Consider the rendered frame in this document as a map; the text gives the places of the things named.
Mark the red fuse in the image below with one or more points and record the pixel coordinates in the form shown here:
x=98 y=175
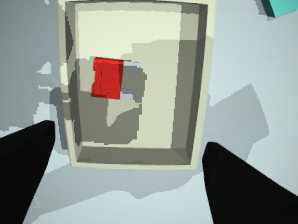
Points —
x=108 y=78

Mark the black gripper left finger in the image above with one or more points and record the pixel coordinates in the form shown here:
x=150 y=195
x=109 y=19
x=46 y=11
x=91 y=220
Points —
x=24 y=156

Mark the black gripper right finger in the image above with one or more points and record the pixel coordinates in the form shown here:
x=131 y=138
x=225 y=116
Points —
x=240 y=194

